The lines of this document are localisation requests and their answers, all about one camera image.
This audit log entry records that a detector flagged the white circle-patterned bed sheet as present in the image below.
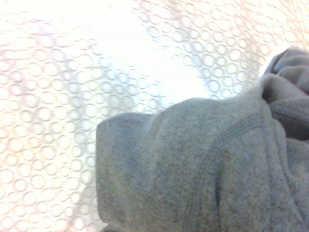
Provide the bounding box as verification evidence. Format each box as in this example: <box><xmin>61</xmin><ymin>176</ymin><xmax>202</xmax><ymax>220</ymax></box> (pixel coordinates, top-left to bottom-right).
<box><xmin>0</xmin><ymin>0</ymin><xmax>309</xmax><ymax>232</ymax></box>

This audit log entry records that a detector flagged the grey t-shirt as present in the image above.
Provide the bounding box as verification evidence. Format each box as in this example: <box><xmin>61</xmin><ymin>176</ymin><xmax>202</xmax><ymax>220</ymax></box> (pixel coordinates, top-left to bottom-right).
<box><xmin>96</xmin><ymin>45</ymin><xmax>309</xmax><ymax>232</ymax></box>

